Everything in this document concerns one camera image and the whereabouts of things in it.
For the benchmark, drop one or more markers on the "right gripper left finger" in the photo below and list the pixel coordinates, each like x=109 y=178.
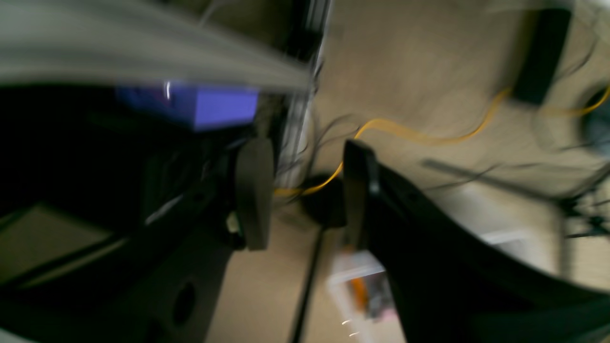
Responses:
x=162 y=285

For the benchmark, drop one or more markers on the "blue box under table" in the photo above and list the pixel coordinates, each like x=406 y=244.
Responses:
x=196 y=107

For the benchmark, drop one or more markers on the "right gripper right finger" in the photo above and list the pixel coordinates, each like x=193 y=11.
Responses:
x=448 y=285

